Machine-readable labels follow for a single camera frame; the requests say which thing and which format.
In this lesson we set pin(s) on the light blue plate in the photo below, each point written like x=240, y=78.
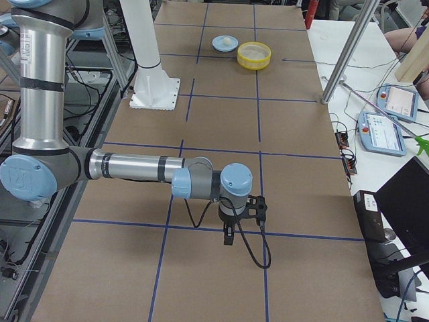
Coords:
x=217, y=43

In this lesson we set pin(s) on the orange connector module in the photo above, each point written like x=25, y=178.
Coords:
x=342, y=139
x=349, y=165

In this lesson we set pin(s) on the far teach pendant tablet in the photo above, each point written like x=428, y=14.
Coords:
x=398, y=101

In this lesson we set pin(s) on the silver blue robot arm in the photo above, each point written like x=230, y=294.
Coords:
x=42, y=163

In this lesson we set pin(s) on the wooden beam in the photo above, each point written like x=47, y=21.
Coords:
x=415, y=61

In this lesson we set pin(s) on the orange connector module upper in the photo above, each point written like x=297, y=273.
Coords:
x=342, y=139

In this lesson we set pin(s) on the reacher grabber tool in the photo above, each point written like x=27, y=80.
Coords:
x=421, y=142

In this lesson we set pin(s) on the near teach pendant tablet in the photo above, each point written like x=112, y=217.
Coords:
x=379, y=135

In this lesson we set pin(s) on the black box on table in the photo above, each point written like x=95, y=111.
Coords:
x=369, y=216

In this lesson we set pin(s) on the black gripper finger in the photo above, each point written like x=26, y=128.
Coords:
x=231, y=237
x=226, y=236

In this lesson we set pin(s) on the aluminium frame post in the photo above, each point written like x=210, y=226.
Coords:
x=355, y=35

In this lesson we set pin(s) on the person at desk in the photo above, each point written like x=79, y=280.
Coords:
x=403, y=40

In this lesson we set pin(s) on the red cylinder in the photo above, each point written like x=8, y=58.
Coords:
x=311, y=11

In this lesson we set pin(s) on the orange connector module lower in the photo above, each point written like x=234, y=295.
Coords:
x=349, y=165

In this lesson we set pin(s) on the yellow round steamer basket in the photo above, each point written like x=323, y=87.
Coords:
x=253, y=55

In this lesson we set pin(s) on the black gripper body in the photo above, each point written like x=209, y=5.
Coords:
x=228, y=221

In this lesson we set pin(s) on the teach pendant tablet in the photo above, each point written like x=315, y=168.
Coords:
x=398, y=101
x=379, y=135

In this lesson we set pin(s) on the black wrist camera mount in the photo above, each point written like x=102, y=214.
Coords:
x=255, y=208

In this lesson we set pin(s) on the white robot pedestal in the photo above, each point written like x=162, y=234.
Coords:
x=153, y=88

